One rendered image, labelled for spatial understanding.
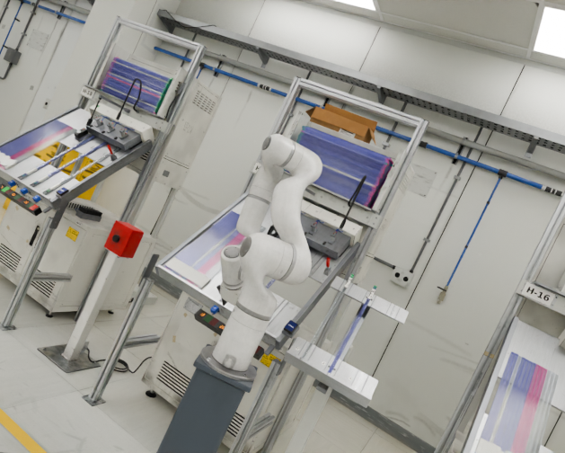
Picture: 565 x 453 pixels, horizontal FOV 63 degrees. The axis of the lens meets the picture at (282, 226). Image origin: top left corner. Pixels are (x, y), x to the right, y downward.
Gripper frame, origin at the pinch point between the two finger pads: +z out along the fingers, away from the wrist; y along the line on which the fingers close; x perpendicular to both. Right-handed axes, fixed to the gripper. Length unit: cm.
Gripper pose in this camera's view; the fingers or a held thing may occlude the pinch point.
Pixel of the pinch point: (233, 306)
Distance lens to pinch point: 190.6
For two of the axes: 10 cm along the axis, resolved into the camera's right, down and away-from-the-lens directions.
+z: -0.5, 7.4, 6.7
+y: 8.3, 4.1, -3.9
